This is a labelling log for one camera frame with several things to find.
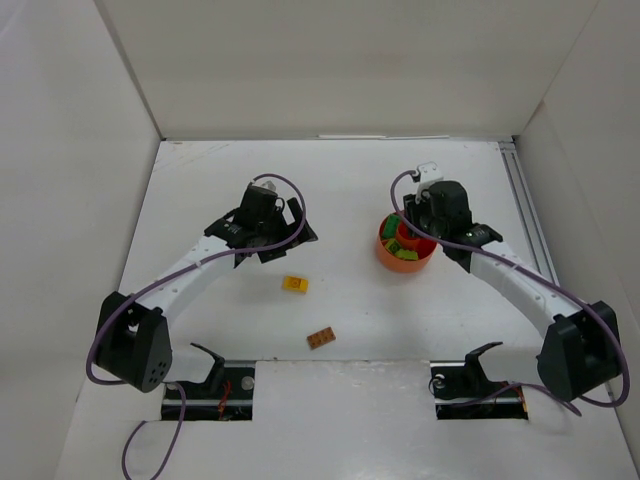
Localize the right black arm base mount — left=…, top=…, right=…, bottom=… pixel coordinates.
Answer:
left=428, top=342, right=529, bottom=421

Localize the brown lego plate lower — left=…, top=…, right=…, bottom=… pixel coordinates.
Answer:
left=306, top=327, right=336, bottom=350

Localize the long green lego brick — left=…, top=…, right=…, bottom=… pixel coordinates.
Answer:
left=380, top=214, right=401, bottom=240

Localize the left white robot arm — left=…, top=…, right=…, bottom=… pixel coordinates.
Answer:
left=86, top=182, right=317, bottom=393

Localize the lime lego with yellow studs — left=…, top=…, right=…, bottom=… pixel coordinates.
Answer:
left=384, top=239, right=401, bottom=254

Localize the small lime lego brick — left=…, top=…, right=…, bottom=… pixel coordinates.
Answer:
left=395, top=249, right=419, bottom=261

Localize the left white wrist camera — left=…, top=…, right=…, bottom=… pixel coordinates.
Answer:
left=259, top=180, right=276, bottom=192

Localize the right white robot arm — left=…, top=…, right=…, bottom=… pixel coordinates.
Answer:
left=393, top=170, right=631, bottom=408

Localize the yellow curved lego brick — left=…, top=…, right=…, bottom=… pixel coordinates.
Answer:
left=282, top=276, right=309, bottom=294

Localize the aluminium rail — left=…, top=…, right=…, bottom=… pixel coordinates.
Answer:
left=498, top=141, right=558, bottom=284

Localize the orange round divided container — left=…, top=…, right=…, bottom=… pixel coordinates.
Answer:
left=375, top=213, right=438, bottom=274

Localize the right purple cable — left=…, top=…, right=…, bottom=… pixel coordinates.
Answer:
left=389, top=168, right=632, bottom=417

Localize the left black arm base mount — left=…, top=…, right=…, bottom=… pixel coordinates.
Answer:
left=165, top=343, right=256, bottom=422

